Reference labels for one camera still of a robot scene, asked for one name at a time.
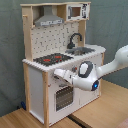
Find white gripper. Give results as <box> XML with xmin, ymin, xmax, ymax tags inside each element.
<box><xmin>54</xmin><ymin>69</ymin><xmax>78</xmax><ymax>85</ymax></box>

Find white oven door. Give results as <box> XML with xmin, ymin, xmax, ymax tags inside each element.
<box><xmin>49</xmin><ymin>83</ymin><xmax>79</xmax><ymax>125</ymax></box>

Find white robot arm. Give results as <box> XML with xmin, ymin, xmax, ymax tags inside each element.
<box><xmin>54</xmin><ymin>45</ymin><xmax>128</xmax><ymax>91</ymax></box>

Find wooden toy kitchen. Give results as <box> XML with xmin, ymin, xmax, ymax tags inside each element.
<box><xmin>22</xmin><ymin>2</ymin><xmax>105</xmax><ymax>128</ymax></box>

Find black toy stovetop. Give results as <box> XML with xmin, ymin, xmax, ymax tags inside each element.
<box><xmin>34</xmin><ymin>53</ymin><xmax>70</xmax><ymax>66</ymax></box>

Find metal toy sink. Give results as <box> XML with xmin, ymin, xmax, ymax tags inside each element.
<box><xmin>66</xmin><ymin>47</ymin><xmax>94</xmax><ymax>56</ymax></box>

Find black toy faucet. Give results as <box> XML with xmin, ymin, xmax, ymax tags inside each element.
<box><xmin>67</xmin><ymin>33</ymin><xmax>82</xmax><ymax>49</ymax></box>

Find grey range hood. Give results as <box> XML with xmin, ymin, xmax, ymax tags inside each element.
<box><xmin>35</xmin><ymin>5</ymin><xmax>64</xmax><ymax>27</ymax></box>

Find toy microwave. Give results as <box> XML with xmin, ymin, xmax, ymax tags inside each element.
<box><xmin>67</xmin><ymin>4</ymin><xmax>89</xmax><ymax>20</ymax></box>

